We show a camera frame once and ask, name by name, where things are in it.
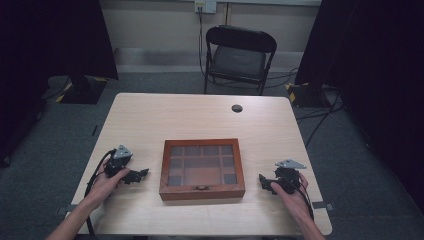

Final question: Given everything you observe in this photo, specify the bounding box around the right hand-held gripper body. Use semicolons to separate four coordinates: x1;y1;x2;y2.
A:
273;158;307;195

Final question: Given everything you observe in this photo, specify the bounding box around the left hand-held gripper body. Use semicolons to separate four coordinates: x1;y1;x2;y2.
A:
104;144;134;178

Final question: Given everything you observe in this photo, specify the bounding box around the wooden box with glass lid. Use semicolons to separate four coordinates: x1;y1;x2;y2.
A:
158;138;246;202

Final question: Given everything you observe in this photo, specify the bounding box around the person's right hand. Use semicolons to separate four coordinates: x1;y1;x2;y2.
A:
270;171;314;222

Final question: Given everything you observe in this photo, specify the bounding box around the person's left hand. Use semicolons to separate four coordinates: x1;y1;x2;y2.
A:
86;157;131;210

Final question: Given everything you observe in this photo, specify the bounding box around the black yellow striped stand base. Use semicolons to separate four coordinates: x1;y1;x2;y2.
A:
285;81;331;109

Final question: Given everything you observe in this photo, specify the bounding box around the black folding chair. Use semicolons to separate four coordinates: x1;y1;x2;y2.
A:
203;24;278;97

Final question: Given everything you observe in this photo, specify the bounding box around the black curtain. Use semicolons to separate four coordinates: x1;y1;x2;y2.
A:
0;0;119;168
294;0;424;214

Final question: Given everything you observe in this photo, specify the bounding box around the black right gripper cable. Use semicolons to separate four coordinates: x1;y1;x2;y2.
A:
286;178;315;221

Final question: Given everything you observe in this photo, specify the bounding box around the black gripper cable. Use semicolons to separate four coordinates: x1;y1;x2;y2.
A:
286;178;315;221
83;149;117;236

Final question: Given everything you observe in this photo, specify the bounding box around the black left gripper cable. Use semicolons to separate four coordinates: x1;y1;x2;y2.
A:
83;149;117;236

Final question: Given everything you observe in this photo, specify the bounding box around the black floor cable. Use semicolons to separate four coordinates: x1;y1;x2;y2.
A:
295;87;344;148

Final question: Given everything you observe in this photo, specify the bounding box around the white wall socket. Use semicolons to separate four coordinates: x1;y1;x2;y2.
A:
194;0;218;15

